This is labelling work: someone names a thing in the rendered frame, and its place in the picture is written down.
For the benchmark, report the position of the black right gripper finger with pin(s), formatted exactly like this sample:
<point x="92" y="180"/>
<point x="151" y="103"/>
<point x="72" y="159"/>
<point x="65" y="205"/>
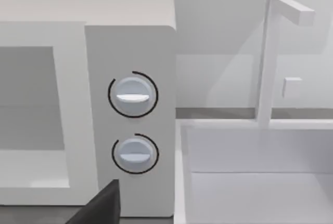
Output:
<point x="104" y="203"/>

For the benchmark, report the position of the pale blue microwave knob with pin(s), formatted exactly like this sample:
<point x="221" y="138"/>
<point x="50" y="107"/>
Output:
<point x="134" y="154"/>
<point x="132" y="96"/>

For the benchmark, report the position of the microwave oven door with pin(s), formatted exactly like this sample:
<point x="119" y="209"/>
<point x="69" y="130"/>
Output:
<point x="70" y="104"/>

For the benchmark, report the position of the white sink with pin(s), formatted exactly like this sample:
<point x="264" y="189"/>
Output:
<point x="249" y="177"/>

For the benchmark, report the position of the pale microwave oven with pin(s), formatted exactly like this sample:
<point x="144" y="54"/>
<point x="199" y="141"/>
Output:
<point x="161" y="52"/>

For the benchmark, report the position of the tall white tap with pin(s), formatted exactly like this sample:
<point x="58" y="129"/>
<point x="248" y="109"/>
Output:
<point x="268" y="65"/>

